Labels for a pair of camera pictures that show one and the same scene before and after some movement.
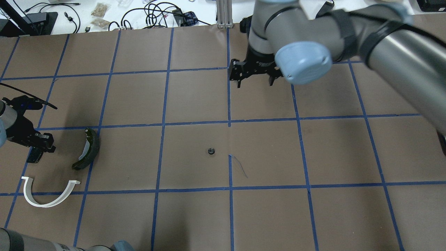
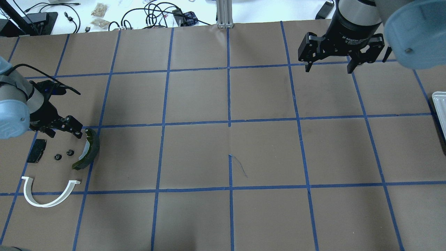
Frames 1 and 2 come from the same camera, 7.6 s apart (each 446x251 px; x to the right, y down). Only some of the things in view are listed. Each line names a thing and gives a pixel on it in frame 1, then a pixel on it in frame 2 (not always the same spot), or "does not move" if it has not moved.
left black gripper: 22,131 to 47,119
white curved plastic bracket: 31,198 does not move
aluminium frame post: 224,14 does not move
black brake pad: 35,155 does not move
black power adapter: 327,7 does not move
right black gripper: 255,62 to 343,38
